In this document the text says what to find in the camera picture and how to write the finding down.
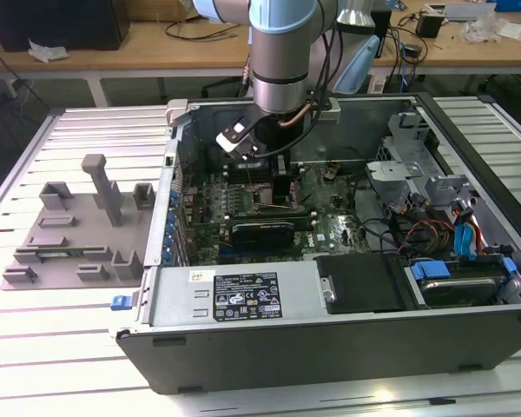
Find green RAM stick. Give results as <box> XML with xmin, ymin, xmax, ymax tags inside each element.
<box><xmin>38</xmin><ymin>248</ymin><xmax>90</xmax><ymax>258</ymax></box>

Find wire locking lever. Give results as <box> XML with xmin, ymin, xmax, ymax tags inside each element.
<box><xmin>243</xmin><ymin>161</ymin><xmax>258</xmax><ymax>195</ymax></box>

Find red wire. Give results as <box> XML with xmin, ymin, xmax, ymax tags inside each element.
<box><xmin>398</xmin><ymin>219</ymin><xmax>455</xmax><ymax>255</ymax></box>

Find black drive bay cover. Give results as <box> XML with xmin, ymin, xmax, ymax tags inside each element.
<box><xmin>314</xmin><ymin>254</ymin><xmax>408</xmax><ymax>315</ymax></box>

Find copper coloured cable sleeve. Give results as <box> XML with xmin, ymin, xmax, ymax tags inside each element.
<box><xmin>276</xmin><ymin>105</ymin><xmax>308</xmax><ymax>130</ymax></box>

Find small black device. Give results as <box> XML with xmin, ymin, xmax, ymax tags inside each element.
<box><xmin>415</xmin><ymin>11</ymin><xmax>445</xmax><ymax>39</ymax></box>

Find grey camera bracket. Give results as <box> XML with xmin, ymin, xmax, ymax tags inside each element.
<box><xmin>311</xmin><ymin>97</ymin><xmax>342</xmax><ymax>123</ymax></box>

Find black box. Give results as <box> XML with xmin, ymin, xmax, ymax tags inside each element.
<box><xmin>372</xmin><ymin>8</ymin><xmax>393</xmax><ymax>60</ymax></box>

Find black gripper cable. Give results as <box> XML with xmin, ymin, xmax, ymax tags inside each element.
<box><xmin>251</xmin><ymin>25</ymin><xmax>335</xmax><ymax>158</ymax></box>

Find green motherboard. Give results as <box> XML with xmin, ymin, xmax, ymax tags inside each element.
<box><xmin>175</xmin><ymin>162</ymin><xmax>373</xmax><ymax>266</ymax></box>

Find grey plastic case latch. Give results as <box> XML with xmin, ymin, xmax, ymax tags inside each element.
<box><xmin>164</xmin><ymin>98</ymin><xmax>190</xmax><ymax>128</ymax></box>

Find yellow wire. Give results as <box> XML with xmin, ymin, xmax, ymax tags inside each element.
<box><xmin>432</xmin><ymin>223</ymin><xmax>457</xmax><ymax>253</ymax></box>

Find grey parts rack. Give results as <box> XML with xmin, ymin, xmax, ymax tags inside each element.
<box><xmin>0</xmin><ymin>152</ymin><xmax>157</xmax><ymax>291</ymax></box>

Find hard disk in blue carrier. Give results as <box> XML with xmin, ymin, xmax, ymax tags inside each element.
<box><xmin>402</xmin><ymin>255</ymin><xmax>518</xmax><ymax>310</ymax></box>

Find black RAM slot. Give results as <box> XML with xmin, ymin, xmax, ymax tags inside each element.
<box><xmin>223</xmin><ymin>214</ymin><xmax>318</xmax><ymax>225</ymax></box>
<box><xmin>230</xmin><ymin>174</ymin><xmax>300</xmax><ymax>183</ymax></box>
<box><xmin>229</xmin><ymin>169</ymin><xmax>300</xmax><ymax>178</ymax></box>
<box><xmin>223</xmin><ymin>208</ymin><xmax>317</xmax><ymax>218</ymax></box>

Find clear plastic bags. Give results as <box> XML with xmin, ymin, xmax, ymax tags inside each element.
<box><xmin>461</xmin><ymin>11</ymin><xmax>507</xmax><ymax>45</ymax></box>

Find black grey PC case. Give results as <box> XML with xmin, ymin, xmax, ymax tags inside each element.
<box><xmin>108</xmin><ymin>91</ymin><xmax>521</xmax><ymax>395</ymax></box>

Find CPU socket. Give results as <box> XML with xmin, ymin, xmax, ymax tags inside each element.
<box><xmin>252</xmin><ymin>182</ymin><xmax>300</xmax><ymax>216</ymax></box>

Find crumpled white paper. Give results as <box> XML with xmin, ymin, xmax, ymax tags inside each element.
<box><xmin>27</xmin><ymin>37</ymin><xmax>69</xmax><ymax>64</ymax></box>

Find thin black cable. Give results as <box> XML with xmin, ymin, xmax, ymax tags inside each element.
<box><xmin>323</xmin><ymin>146</ymin><xmax>373</xmax><ymax>218</ymax></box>

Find blue flat data cable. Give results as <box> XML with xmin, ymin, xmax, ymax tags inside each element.
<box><xmin>453</xmin><ymin>207</ymin><xmax>478</xmax><ymax>262</ymax></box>

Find wooden desk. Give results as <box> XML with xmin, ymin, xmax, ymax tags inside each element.
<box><xmin>0</xmin><ymin>6</ymin><xmax>521</xmax><ymax>109</ymax></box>

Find metal socket cover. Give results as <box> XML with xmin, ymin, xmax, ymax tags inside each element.
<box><xmin>293</xmin><ymin>166</ymin><xmax>314</xmax><ymax>208</ymax></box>

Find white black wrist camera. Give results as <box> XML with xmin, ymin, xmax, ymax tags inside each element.
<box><xmin>214</xmin><ymin>116</ymin><xmax>261</xmax><ymax>161</ymax></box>

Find black computer tower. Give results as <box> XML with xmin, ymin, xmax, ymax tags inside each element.
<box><xmin>0</xmin><ymin>0</ymin><xmax>131</xmax><ymax>53</ymax></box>

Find silver metal drive cage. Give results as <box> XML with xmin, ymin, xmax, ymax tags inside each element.
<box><xmin>364</xmin><ymin>110</ymin><xmax>483</xmax><ymax>227</ymax></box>

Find silver power supply unit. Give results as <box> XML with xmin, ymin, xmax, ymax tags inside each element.
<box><xmin>148</xmin><ymin>264</ymin><xmax>332</xmax><ymax>328</ymax></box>

